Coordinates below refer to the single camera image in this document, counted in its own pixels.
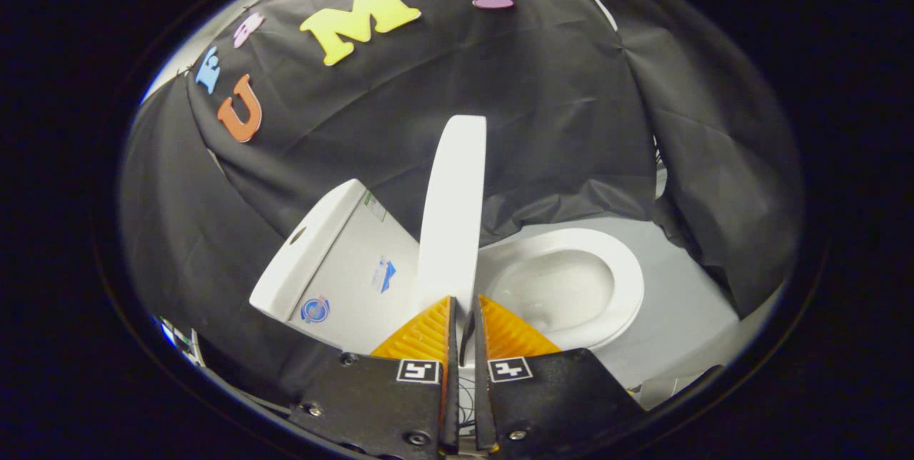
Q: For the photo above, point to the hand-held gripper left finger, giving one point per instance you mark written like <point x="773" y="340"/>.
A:
<point x="385" y="403"/>

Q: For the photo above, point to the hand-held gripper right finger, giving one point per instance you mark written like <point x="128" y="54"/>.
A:
<point x="550" y="403"/>

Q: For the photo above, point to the white toilet lid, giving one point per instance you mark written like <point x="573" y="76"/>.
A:
<point x="453" y="217"/>

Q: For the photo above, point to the white toilet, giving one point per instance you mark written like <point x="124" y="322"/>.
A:
<point x="564" y="281"/>

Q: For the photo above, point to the black backdrop cloth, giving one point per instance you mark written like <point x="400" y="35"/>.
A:
<point x="557" y="103"/>

